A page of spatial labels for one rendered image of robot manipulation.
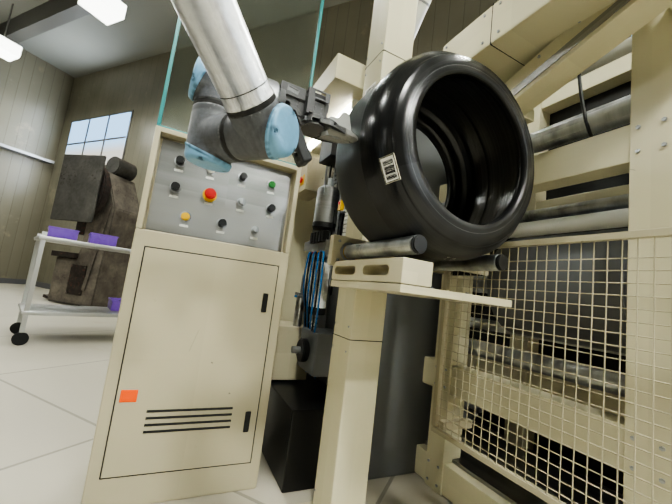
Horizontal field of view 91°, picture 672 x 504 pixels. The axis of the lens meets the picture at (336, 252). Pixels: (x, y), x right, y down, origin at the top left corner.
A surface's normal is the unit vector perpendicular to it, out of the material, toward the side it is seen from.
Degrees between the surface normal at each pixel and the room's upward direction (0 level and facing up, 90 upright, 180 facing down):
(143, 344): 90
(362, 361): 90
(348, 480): 90
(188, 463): 90
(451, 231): 100
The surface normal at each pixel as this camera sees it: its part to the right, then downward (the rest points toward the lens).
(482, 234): 0.44, 0.13
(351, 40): -0.40, -0.16
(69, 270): -0.21, -0.14
